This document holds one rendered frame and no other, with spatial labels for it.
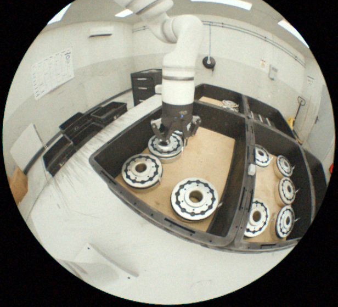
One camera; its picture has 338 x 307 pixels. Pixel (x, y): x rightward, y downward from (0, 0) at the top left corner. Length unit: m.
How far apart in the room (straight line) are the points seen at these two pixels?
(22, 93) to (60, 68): 1.16
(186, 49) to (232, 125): 0.32
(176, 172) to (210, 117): 0.25
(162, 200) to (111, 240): 0.25
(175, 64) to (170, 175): 0.26
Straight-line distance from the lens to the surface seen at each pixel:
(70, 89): 3.13
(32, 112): 3.00
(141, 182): 0.27
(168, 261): 0.40
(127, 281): 0.41
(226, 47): 3.50
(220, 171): 0.34
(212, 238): 0.17
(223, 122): 0.45
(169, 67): 0.23
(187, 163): 0.33
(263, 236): 0.35
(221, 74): 3.46
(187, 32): 0.22
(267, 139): 0.49
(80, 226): 0.51
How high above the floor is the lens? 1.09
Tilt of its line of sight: 39 degrees down
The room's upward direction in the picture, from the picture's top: straight up
